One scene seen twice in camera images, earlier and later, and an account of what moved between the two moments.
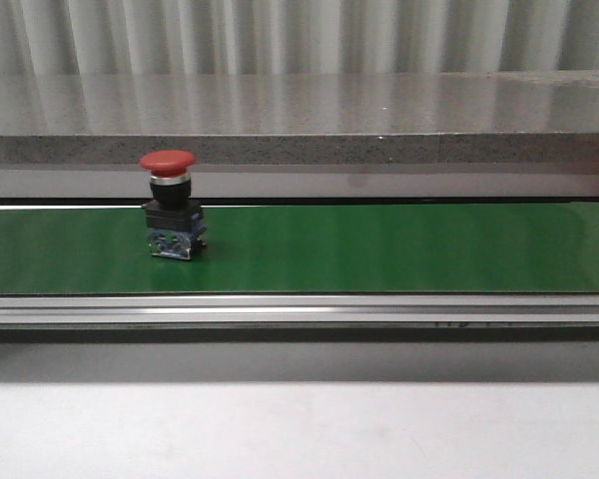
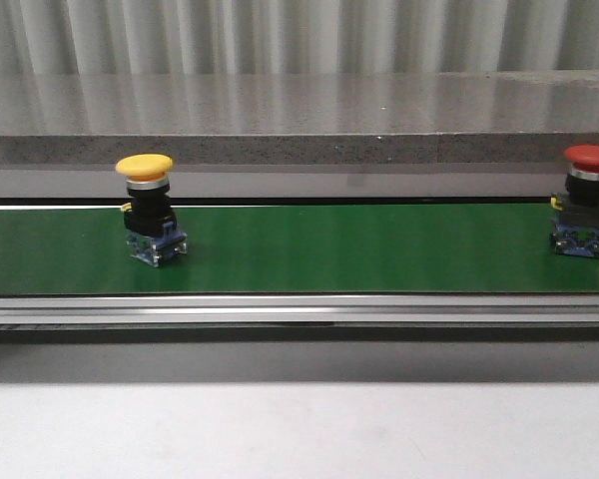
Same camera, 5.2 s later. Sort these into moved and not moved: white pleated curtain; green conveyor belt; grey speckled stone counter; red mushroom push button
Moved: red mushroom push button
Not moved: white pleated curtain; green conveyor belt; grey speckled stone counter
